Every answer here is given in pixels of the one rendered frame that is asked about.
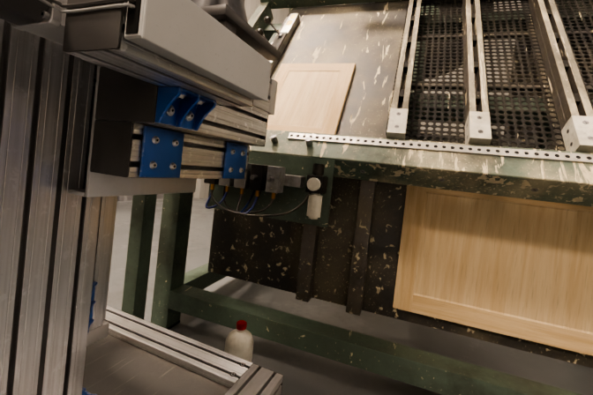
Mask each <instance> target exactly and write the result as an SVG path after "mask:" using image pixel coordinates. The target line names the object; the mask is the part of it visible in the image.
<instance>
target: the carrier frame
mask: <svg viewBox="0 0 593 395"><path fill-rule="evenodd" d="M406 191H407V185H403V184H395V183H381V182H373V181H365V180H357V179H350V178H342V177H335V176H334V179H333V186H332V194H331V202H330V210H329V218H328V226H327V227H318V226H313V225H308V224H303V223H297V222H292V221H287V220H278V219H272V218H268V217H250V216H243V215H238V214H234V213H232V212H227V211H225V210H221V209H216V208H214V220H213V228H212V236H211V245H210V253H209V262H208V263H207V264H205V265H202V266H200V267H197V268H195V269H193V270H191V271H188V272H185V265H186V257H187V248H188V240H189V231H190V223H191V207H192V198H193V192H187V193H169V194H164V195H163V204H162V213H161V229H160V238H159V246H158V255H157V264H156V272H155V281H154V298H153V306H152V315H151V323H152V324H156V325H159V326H161V327H163V328H166V329H168V330H169V329H171V328H172V327H174V326H175V325H177V324H179V323H180V316H181V313H184V314H187V315H190V316H193V317H197V318H201V319H204V320H206V321H209V322H212V323H216V324H220V325H223V326H226V327H228V328H232V329H236V322H237V321H239V320H244V321H245V322H246V323H247V326H246V329H245V330H247V331H249V332H250V333H251V335H254V336H257V337H261V338H263V339H268V340H271V341H273V342H277V343H280V344H283V345H285V346H288V347H294V348H296V349H299V350H302V351H305V352H308V353H311V354H316V355H318V356H322V357H325V358H327V359H330V360H333V361H338V362H341V363H344V364H347V365H350V366H353V367H356V368H359V369H363V370H367V371H370V372H372V373H375V374H378V375H382V376H386V377H389V378H392V379H395V380H398V381H401V382H404V383H406V384H412V385H415V386H417V387H420V388H423V389H426V390H429V391H434V392H437V393H440V394H443V395H582V394H580V393H576V392H573V391H567V390H564V389H560V388H557V387H554V386H550V385H548V384H541V383H539V382H535V381H532V380H529V379H525V378H522V377H518V376H513V375H509V374H507V373H503V372H499V371H497V370H493V369H488V368H484V367H481V366H477V365H474V364H471V363H467V362H465V361H458V360H456V359H452V358H449V357H446V356H442V355H439V354H433V353H430V352H426V351H424V350H420V349H416V348H414V347H408V346H404V345H401V344H398V343H394V342H391V341H388V340H384V339H379V338H375V337H373V336H369V335H366V334H362V333H359V332H353V331H350V330H347V329H343V328H341V327H337V326H333V325H330V324H325V323H321V322H318V321H315V320H311V319H308V318H305V317H300V316H296V315H292V314H290V313H286V312H283V311H279V310H276V309H270V308H267V307H264V306H260V305H258V304H254V303H250V302H245V301H242V300H238V299H235V298H232V297H228V296H225V295H222V294H217V293H213V292H209V291H206V290H203V289H204V288H206V287H209V286H211V285H212V284H214V283H215V282H217V281H219V280H220V279H223V278H225V277H227V276H229V277H232V278H236V279H242V280H246V281H250V282H253V283H257V284H260V285H263V286H267V287H273V288H277V289H280V290H284V291H288V292H291V293H295V294H296V299H297V300H300V301H304V302H308V301H309V300H310V299H311V298H316V299H320V300H323V301H327V302H333V303H337V304H341V305H344V306H346V312H348V313H351V314H354V315H358V316H360V314H361V311H362V310H364V311H368V312H371V313H375V314H379V315H382V316H386V317H392V318H396V319H400V320H403V321H407V322H411V323H414V324H420V325H424V326H428V327H431V328H435V329H439V330H442V331H446V332H452V333H456V334H460V335H463V336H466V337H470V338H473V339H480V340H483V341H487V342H491V343H494V344H498V345H502V346H505V347H511V348H515V349H519V350H522V351H526V352H530V353H533V354H540V355H543V356H547V357H551V358H554V359H558V360H562V361H567V362H571V363H574V364H578V365H582V366H585V367H589V368H593V356H591V355H587V354H581V353H577V352H574V351H570V350H566V349H562V348H558V347H552V346H548V345H545V344H540V343H536V342H533V341H529V340H526V339H519V338H516V337H511V336H507V335H504V334H500V333H496V332H490V331H486V330H482V329H478V328H475V327H471V326H467V325H464V324H457V323H453V322H449V321H446V320H442V319H438V318H435V317H428V316H424V315H420V314H417V313H413V312H409V311H406V310H401V309H395V308H393V303H394V289H395V282H396V273H397V266H398V258H399V251H400V244H401V236H402V222H403V214H404V206H405V199H406Z"/></svg>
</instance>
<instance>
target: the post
mask: <svg viewBox="0 0 593 395"><path fill-rule="evenodd" d="M156 198H157V194H151V195H133V199H132V208H131V224H130V233H129V241H128V250H127V259H126V268H125V277H124V293H123V302H122V311H123V312H125V313H128V314H130V315H133V316H135V317H138V318H141V319H143V320H144V317H145V308H146V292H147V283H148V274H149V265H150V257H151V248H152V240H153V231H154V215H155V206H156Z"/></svg>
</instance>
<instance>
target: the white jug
mask: <svg viewBox="0 0 593 395"><path fill-rule="evenodd" d="M246 326H247V323H246V322H245V321H244V320H239V321H237V322H236V329H235V330H233V331H231V332H230V333H229V335H228V337H227V338H226V340H225V348H224V352H226V353H228V354H232V355H234V356H236V357H239V358H241V359H244V360H246V361H249V362H251V359H252V351H253V343H254V341H253V338H252V335H251V333H250V332H249V331H247V330H245V329H246Z"/></svg>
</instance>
